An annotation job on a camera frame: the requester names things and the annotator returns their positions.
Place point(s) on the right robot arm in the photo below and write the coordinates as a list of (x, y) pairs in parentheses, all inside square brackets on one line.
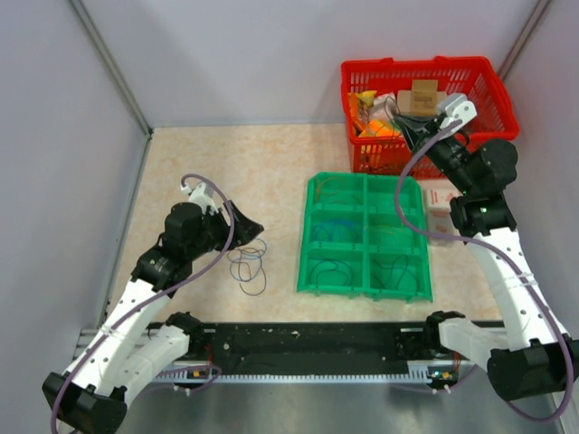
[(537, 355)]

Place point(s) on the green compartment tray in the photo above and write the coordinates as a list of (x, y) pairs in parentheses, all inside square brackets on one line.
[(361, 238)]

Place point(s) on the white red snack packet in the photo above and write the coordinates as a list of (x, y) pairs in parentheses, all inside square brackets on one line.
[(438, 200)]

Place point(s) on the orange snack packet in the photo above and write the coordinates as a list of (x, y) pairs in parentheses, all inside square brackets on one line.
[(380, 128)]

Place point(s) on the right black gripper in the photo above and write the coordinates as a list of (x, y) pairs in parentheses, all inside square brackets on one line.
[(418, 129)]

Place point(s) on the yellow snack packet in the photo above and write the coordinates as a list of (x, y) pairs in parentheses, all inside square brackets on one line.
[(366, 98)]

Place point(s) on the brown cardboard box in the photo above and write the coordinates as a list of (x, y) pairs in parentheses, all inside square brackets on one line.
[(421, 99)]

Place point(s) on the red plastic basket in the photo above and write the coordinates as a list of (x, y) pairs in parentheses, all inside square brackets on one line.
[(473, 76)]

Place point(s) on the grey red packet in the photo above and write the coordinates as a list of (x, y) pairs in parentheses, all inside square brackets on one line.
[(439, 223)]

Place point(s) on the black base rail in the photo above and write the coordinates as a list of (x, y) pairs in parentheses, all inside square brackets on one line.
[(296, 349)]

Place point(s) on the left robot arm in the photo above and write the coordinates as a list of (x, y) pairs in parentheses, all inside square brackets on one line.
[(94, 392)]

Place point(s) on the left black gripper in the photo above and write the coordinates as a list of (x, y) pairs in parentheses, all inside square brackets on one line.
[(244, 228)]

